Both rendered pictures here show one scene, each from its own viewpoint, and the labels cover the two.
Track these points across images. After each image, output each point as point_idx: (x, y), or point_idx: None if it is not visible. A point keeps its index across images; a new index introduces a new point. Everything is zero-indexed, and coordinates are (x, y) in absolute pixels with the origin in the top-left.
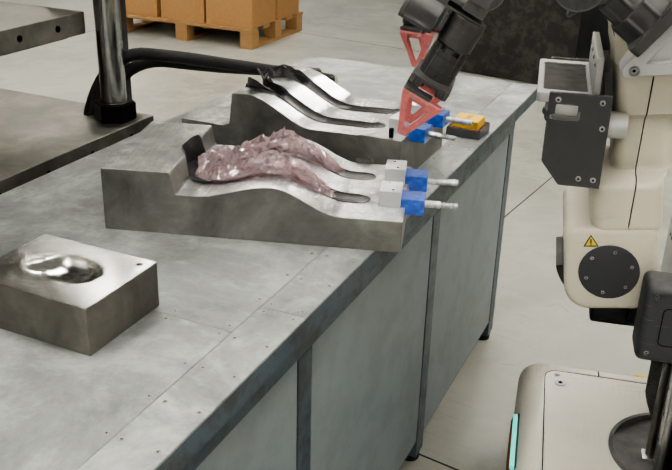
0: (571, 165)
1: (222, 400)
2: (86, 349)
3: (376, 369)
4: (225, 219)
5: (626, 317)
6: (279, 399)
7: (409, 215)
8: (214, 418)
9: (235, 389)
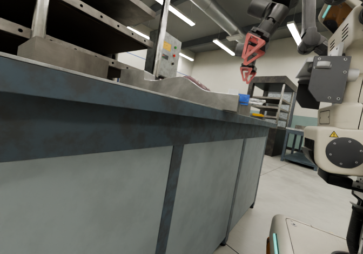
0: (325, 91)
1: (64, 68)
2: None
3: (214, 188)
4: (160, 91)
5: (351, 184)
6: (156, 161)
7: (239, 114)
8: (44, 75)
9: (89, 76)
